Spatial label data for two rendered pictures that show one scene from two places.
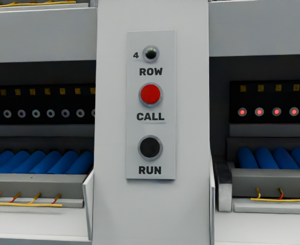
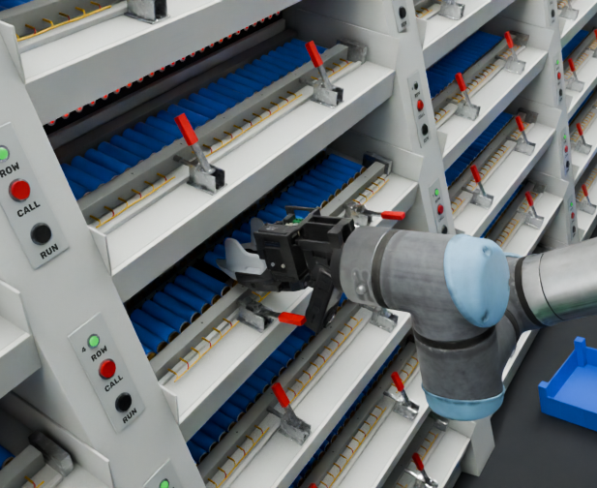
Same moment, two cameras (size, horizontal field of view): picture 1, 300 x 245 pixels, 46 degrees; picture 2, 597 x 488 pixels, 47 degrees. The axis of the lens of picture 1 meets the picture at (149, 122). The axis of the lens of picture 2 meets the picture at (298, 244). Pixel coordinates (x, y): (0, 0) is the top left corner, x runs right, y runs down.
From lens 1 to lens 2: 1.12 m
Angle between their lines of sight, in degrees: 62
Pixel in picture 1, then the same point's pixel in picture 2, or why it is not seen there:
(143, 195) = (425, 151)
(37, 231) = (400, 193)
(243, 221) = not seen: hidden behind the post
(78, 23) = (389, 80)
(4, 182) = (362, 186)
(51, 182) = (376, 172)
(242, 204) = not seen: hidden behind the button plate
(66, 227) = (402, 185)
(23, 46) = (371, 104)
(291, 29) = (436, 51)
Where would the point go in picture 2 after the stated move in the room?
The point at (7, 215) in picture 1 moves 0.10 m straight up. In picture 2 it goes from (375, 199) to (362, 142)
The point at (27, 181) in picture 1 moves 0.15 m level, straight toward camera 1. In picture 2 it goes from (369, 178) to (462, 161)
